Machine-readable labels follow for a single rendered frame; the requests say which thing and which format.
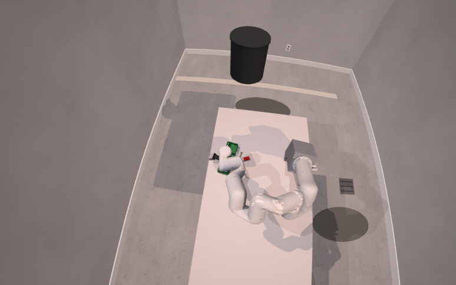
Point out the green compartment tray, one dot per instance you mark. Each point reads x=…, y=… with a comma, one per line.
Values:
x=233, y=147

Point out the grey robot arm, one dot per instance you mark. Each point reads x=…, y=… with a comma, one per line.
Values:
x=290, y=205

